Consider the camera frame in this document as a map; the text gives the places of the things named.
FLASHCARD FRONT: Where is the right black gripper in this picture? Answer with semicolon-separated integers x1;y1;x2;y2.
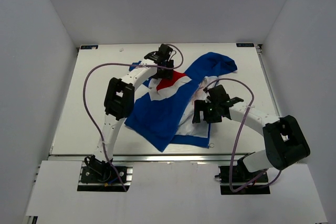
192;100;223;124

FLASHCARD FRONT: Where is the blue white red jacket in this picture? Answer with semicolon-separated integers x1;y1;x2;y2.
124;52;237;152

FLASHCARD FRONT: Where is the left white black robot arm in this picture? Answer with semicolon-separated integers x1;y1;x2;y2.
82;44;174;182

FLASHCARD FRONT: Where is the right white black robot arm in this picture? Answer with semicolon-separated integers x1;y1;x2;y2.
192;85;311;182

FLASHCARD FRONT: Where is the right blue table sticker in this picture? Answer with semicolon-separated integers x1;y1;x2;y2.
236;42;255;47

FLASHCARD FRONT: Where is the blue table sticker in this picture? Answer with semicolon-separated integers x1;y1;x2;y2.
80;45;98;50
236;42;255;47

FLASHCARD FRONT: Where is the left blue table sticker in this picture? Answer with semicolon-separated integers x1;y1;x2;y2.
80;45;98;50

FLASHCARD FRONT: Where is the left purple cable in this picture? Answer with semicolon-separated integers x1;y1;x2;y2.
82;44;184;192

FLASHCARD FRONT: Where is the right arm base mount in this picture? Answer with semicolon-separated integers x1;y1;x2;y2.
214;166;270;195

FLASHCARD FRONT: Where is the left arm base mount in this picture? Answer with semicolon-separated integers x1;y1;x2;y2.
77;155;132;193

